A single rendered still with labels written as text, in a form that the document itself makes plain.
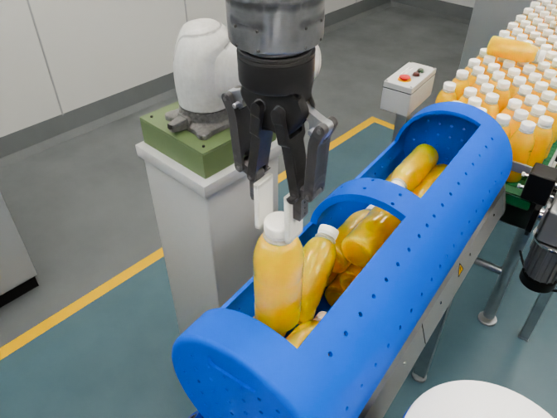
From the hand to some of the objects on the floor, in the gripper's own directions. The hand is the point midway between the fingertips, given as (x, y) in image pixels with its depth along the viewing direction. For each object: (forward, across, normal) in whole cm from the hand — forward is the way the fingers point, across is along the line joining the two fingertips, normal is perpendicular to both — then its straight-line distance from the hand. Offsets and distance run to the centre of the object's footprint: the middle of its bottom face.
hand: (278, 209), depth 59 cm
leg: (+142, +6, +85) cm, 165 cm away
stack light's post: (+143, +35, +130) cm, 196 cm away
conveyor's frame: (+143, -1, +178) cm, 228 cm away
